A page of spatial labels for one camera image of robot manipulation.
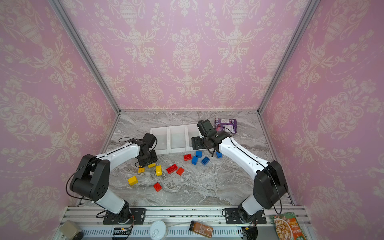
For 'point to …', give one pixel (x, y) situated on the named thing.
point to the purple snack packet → (226, 125)
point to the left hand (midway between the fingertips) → (154, 162)
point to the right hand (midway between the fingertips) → (198, 142)
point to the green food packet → (287, 227)
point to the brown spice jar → (201, 229)
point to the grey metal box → (69, 229)
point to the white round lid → (158, 230)
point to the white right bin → (192, 131)
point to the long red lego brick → (171, 169)
